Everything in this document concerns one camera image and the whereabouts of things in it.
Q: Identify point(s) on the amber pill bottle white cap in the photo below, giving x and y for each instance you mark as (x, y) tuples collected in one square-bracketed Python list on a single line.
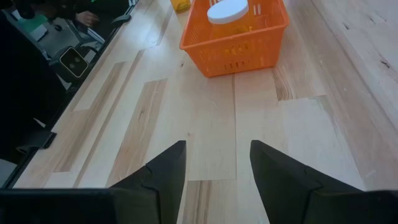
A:
[(227, 11), (180, 4)]

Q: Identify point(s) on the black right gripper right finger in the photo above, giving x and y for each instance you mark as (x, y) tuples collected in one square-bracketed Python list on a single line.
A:
[(280, 186)]

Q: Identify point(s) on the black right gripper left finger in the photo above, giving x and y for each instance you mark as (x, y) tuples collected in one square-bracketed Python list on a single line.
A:
[(164, 183)]

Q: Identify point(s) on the person's hand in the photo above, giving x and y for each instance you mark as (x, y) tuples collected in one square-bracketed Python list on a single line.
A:
[(87, 18)]

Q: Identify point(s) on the teal object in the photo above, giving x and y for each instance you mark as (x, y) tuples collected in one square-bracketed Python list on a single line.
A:
[(32, 23)]

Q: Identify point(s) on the black table edge clamp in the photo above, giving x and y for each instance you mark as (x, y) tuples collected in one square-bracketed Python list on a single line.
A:
[(40, 140), (120, 19)]

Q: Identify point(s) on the orange plastic basket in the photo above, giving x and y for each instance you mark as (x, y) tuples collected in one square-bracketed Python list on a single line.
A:
[(242, 53)]

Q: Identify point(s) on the black device with gold rim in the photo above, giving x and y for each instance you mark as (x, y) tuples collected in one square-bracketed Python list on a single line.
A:
[(74, 62)]

